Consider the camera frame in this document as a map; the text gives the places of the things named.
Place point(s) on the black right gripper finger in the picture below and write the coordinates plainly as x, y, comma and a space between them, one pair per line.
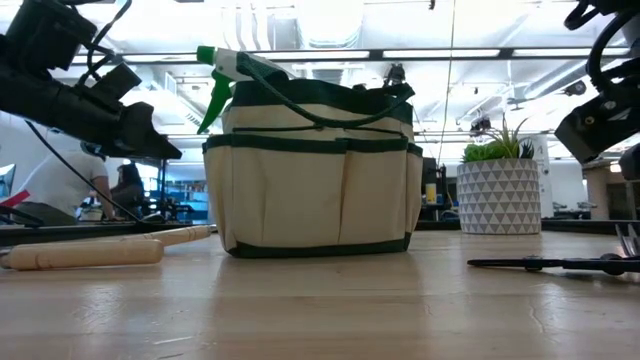
631, 162

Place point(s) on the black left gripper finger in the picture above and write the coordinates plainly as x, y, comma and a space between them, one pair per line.
142, 140

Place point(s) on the metal-tined hand fork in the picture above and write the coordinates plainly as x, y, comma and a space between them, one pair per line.
629, 240

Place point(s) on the green white spray bottle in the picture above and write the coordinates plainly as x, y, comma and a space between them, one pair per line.
225, 62

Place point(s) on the cream green-trimmed gardening bag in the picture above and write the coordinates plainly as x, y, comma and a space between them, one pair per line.
300, 200

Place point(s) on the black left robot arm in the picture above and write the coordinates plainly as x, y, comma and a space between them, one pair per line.
50, 30

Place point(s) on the person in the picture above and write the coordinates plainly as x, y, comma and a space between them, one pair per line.
129, 192
65, 185

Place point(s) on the white pillar with signs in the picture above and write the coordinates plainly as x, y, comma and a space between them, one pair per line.
544, 175

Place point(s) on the grey monitor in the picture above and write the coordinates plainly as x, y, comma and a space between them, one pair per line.
6, 180

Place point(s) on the red flat object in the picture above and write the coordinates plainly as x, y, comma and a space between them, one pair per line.
14, 199

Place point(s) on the succulent in triangle-patterned pot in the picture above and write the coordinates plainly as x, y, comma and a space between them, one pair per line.
500, 195

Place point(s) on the yellow bottle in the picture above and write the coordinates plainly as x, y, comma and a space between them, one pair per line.
431, 194

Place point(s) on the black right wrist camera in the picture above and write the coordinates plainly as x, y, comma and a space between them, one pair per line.
600, 130

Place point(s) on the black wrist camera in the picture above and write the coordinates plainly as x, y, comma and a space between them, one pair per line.
600, 130
117, 82

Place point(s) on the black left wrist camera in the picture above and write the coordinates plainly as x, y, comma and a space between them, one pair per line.
117, 82

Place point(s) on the black ceiling camera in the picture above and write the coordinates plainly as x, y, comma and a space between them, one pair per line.
575, 88

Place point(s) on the black aluminium table frame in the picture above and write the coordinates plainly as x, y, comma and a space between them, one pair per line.
75, 232

